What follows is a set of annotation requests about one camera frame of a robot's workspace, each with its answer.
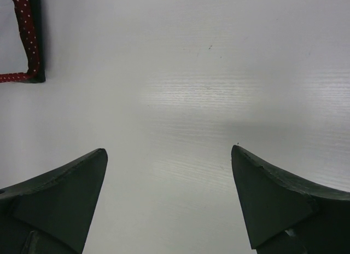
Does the red dotted skirt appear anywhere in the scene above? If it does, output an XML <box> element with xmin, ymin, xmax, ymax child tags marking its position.
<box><xmin>1</xmin><ymin>0</ymin><xmax>41</xmax><ymax>83</ymax></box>

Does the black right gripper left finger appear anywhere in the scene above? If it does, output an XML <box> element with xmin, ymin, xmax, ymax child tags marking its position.
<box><xmin>1</xmin><ymin>148</ymin><xmax>108</xmax><ymax>253</ymax></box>

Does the dark grey dotted skirt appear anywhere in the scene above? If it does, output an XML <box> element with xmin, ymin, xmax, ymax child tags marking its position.
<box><xmin>25</xmin><ymin>0</ymin><xmax>46</xmax><ymax>84</ymax></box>

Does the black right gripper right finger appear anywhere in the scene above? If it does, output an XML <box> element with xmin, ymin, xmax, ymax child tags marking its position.
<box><xmin>231</xmin><ymin>145</ymin><xmax>349</xmax><ymax>253</ymax></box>

